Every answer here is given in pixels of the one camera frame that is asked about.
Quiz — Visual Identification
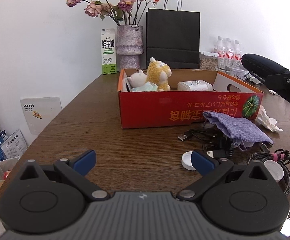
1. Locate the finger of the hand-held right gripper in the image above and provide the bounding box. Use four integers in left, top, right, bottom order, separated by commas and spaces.
266, 69, 290, 112

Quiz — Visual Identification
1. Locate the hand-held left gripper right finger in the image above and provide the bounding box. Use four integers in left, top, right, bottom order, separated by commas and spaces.
176, 149, 276, 202

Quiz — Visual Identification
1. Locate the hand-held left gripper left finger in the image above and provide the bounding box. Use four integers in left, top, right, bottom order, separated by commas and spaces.
15, 149, 110, 202

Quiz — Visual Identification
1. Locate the white threaded bottle cap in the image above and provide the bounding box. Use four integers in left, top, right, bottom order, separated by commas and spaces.
181, 151, 198, 171

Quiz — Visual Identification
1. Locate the dark blue zip case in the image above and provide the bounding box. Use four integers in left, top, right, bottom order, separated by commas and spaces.
241, 53, 290, 89

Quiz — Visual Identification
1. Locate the black usb cable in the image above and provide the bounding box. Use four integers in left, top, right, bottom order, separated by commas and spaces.
177, 127, 234, 159

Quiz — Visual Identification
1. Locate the white tissue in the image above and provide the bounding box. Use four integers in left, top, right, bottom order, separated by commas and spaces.
255, 105, 284, 132

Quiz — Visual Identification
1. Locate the purple cloth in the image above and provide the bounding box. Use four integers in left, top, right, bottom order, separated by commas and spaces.
202, 111, 274, 147

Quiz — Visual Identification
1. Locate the red cardboard box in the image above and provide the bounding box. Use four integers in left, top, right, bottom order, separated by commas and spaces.
117, 68, 264, 129

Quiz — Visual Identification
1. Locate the black braided cable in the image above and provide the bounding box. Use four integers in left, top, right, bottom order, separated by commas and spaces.
246, 149, 290, 197

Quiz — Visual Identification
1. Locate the white plush toy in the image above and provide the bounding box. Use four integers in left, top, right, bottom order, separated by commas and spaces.
127, 69, 149, 88

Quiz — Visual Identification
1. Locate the yellow plush toy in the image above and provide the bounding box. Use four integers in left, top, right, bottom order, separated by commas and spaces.
146, 57, 172, 92

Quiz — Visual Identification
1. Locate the clear snack container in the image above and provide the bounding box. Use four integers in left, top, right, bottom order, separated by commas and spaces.
199, 51, 219, 70

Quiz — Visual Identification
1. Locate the white printed tin box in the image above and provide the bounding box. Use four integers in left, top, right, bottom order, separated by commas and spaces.
234, 69, 249, 81

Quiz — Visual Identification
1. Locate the clear water bottle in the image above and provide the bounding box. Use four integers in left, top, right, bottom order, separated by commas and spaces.
225, 38, 235, 73
216, 36, 227, 72
233, 40, 243, 73

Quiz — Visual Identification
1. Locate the white sign board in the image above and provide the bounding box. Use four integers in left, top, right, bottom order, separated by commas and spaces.
20, 97, 62, 135

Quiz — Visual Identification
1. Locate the white printed pack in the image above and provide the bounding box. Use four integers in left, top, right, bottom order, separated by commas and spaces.
0, 129, 28, 158

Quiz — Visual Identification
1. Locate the cardboard trash box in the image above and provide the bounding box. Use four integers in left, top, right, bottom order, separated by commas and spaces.
0, 156, 20, 197

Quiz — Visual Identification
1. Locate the white green milk carton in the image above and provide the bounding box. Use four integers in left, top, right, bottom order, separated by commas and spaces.
100, 28, 117, 75

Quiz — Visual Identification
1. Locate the black paper bag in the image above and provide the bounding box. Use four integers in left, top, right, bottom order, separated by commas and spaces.
146, 0, 200, 70

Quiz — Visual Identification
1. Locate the purple vase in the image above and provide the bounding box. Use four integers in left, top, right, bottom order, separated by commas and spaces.
116, 24, 143, 70

